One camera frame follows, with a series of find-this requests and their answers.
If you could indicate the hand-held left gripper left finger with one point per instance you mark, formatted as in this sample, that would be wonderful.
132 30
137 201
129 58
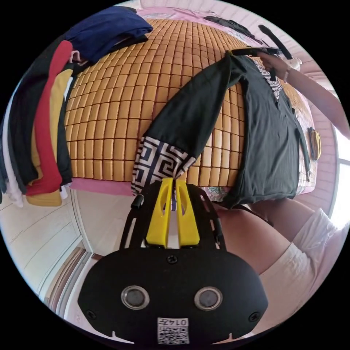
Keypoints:
160 218

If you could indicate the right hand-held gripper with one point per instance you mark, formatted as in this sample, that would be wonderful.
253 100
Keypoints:
254 51

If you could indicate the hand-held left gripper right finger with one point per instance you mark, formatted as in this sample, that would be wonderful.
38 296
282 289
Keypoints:
187 224

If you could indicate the black long-sleeved shirt with patterned cuffs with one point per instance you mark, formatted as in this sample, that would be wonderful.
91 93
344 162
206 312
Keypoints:
268 142

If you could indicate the person's right forearm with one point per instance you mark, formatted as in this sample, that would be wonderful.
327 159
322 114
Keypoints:
317 95

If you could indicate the person's right hand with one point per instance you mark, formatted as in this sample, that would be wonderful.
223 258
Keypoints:
277 67

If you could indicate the black garment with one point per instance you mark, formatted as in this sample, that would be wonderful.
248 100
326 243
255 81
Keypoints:
232 26

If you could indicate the bed with woven mat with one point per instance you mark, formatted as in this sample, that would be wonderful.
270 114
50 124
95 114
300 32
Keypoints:
131 95

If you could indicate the person's body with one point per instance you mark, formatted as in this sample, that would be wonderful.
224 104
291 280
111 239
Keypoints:
300 259

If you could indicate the stack of navy folded clothes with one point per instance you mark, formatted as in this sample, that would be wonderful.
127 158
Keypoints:
109 30

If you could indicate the small yellow black bag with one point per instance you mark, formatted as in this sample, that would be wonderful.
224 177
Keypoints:
315 143

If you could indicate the pile of clothes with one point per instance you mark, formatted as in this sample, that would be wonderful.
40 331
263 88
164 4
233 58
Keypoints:
46 131

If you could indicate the window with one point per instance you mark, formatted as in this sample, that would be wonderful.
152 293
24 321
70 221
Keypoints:
344 186

